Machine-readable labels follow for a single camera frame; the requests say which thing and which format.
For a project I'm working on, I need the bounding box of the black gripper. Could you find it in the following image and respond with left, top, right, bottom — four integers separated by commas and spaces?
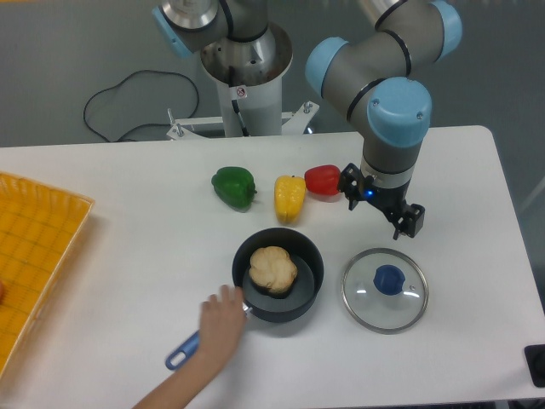
337, 163, 426, 240

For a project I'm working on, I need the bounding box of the dark pot with blue handle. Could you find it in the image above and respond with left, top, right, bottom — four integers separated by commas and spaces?
164, 227, 325, 371

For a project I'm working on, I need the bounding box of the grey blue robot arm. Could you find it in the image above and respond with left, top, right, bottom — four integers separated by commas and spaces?
152, 1, 462, 237

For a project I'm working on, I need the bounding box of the person's bare forearm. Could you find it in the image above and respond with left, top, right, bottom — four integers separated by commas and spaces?
134, 346, 234, 409

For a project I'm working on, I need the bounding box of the glass lid with blue knob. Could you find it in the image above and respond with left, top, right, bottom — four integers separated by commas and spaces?
341, 248, 429, 335

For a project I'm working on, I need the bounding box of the person's bare hand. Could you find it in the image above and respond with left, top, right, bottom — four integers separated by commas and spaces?
199, 285, 246, 361

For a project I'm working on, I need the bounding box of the red bell pepper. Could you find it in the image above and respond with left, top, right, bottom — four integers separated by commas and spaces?
304, 164, 341, 196

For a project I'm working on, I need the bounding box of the yellow bell pepper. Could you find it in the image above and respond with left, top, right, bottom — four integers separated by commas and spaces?
274, 176, 307, 224

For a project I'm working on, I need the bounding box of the round bread bun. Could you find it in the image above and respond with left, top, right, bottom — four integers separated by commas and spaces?
250, 246, 298, 296

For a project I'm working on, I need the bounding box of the green bell pepper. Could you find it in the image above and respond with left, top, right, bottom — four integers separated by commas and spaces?
211, 166, 256, 210

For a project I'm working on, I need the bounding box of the black device at table edge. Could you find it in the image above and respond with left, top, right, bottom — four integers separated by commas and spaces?
524, 344, 545, 388

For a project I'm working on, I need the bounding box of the yellow woven tray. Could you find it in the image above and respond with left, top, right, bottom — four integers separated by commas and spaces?
1, 171, 95, 374

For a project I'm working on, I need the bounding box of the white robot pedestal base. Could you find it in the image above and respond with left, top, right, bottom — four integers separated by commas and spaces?
165, 25, 320, 141

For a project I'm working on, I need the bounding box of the black cable on floor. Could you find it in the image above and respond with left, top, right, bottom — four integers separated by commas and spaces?
83, 70, 200, 143

